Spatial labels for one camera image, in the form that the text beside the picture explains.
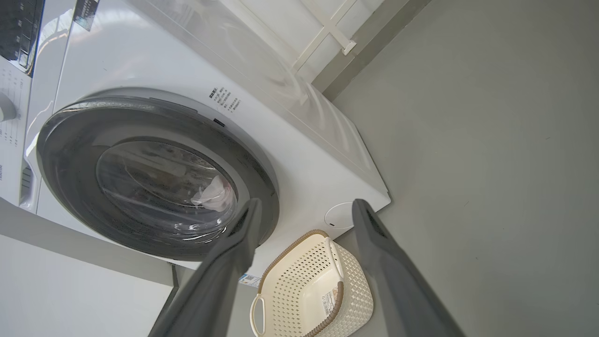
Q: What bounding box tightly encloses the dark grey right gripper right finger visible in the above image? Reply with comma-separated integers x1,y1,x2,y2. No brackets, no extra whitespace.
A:
352,199,466,337

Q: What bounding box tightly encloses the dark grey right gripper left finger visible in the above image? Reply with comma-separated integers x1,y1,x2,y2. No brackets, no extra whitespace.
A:
149,198,263,337

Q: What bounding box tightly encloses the white cloth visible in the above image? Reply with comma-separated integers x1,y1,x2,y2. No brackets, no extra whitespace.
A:
191,176,234,211

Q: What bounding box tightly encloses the grey round glass washer door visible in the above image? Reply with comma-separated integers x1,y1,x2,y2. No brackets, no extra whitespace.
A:
37,96,280,262

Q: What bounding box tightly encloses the cream perforated laundry basket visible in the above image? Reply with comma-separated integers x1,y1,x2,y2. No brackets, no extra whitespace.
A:
249,229,375,337

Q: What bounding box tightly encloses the white front-load washing machine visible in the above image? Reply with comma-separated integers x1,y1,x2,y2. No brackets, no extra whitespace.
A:
0,0,391,278

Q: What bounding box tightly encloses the white railing frame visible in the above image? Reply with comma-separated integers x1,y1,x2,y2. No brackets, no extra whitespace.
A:
220,0,389,85

